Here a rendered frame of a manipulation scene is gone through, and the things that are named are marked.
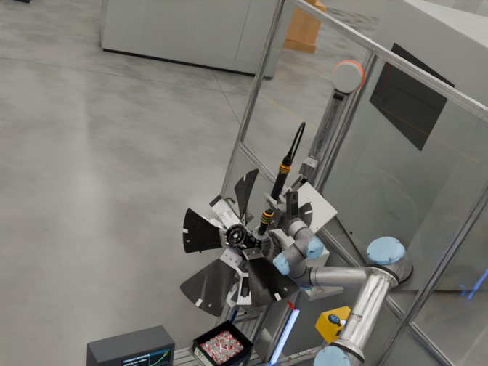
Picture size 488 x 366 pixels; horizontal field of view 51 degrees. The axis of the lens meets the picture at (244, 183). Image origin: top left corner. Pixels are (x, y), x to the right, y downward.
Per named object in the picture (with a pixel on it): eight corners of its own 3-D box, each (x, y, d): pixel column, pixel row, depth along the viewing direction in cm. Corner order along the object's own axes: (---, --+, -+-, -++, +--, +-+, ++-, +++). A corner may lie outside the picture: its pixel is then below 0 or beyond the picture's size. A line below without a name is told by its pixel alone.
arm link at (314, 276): (423, 271, 185) (303, 270, 212) (415, 255, 178) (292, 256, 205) (420, 301, 178) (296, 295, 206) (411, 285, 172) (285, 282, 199)
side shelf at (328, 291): (304, 250, 303) (306, 245, 301) (342, 293, 279) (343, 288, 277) (272, 255, 290) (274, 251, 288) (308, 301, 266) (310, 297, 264)
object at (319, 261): (308, 248, 299) (314, 234, 294) (324, 267, 289) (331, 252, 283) (285, 253, 290) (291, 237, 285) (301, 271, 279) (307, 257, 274)
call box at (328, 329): (339, 320, 239) (347, 304, 234) (352, 337, 233) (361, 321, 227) (313, 328, 231) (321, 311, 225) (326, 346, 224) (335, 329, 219)
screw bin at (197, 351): (224, 329, 237) (228, 319, 233) (250, 354, 229) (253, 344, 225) (189, 350, 222) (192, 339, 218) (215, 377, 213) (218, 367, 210)
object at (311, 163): (303, 167, 278) (308, 154, 273) (315, 173, 276) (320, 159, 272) (298, 174, 269) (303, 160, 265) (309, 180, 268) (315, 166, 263)
